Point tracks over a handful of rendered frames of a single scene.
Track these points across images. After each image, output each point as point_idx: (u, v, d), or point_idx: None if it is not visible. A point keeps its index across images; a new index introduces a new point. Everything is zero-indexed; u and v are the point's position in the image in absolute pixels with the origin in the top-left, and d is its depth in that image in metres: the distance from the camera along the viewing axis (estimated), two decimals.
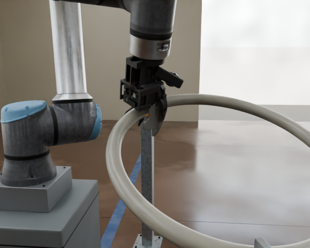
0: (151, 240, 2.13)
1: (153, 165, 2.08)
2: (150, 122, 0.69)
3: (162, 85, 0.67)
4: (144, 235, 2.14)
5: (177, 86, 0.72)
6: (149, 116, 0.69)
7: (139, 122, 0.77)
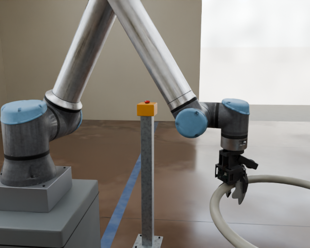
0: (151, 240, 2.13)
1: (153, 165, 2.08)
2: (236, 193, 1.01)
3: (243, 167, 1.00)
4: (144, 235, 2.14)
5: (254, 168, 1.04)
6: (236, 189, 1.01)
7: (228, 194, 1.08)
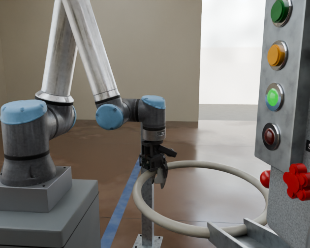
0: (151, 240, 2.13)
1: None
2: (158, 178, 1.15)
3: (163, 155, 1.14)
4: (144, 235, 2.14)
5: (173, 156, 1.19)
6: (158, 175, 1.14)
7: (153, 181, 1.22)
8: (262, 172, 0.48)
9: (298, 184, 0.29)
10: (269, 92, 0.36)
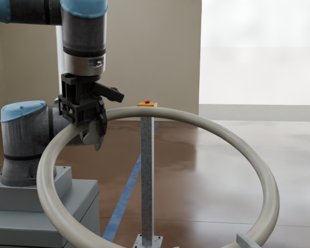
0: (151, 240, 2.13)
1: (153, 165, 2.08)
2: (91, 137, 0.70)
3: (100, 101, 0.68)
4: (144, 235, 2.14)
5: (118, 101, 0.74)
6: (90, 131, 0.69)
7: (83, 137, 0.77)
8: None
9: None
10: None
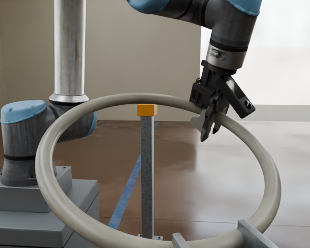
0: None
1: (153, 165, 2.08)
2: (197, 121, 0.76)
3: (216, 96, 0.70)
4: (144, 235, 2.14)
5: (238, 114, 0.68)
6: (199, 116, 0.75)
7: (213, 130, 0.81)
8: None
9: None
10: None
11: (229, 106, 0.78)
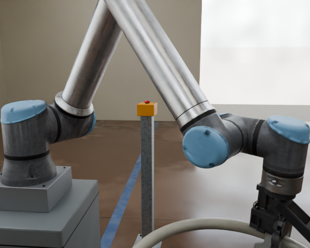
0: None
1: (153, 165, 2.08)
2: None
3: (280, 222, 0.67)
4: (144, 235, 2.14)
5: (308, 241, 0.64)
6: (263, 242, 0.71)
7: None
8: None
9: None
10: None
11: (292, 227, 0.74)
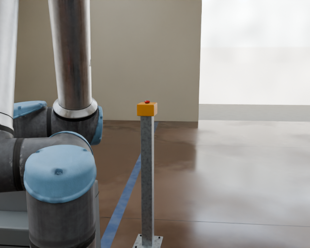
0: (151, 240, 2.13)
1: (153, 165, 2.08)
2: None
3: None
4: (144, 235, 2.14)
5: None
6: None
7: None
8: None
9: None
10: None
11: None
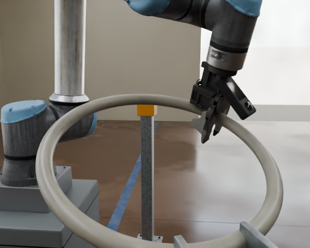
0: (151, 240, 2.13)
1: (153, 165, 2.08)
2: (198, 123, 0.76)
3: (217, 97, 0.70)
4: (144, 235, 2.14)
5: (238, 115, 0.68)
6: (200, 117, 0.75)
7: (214, 132, 0.81)
8: None
9: None
10: None
11: (229, 107, 0.78)
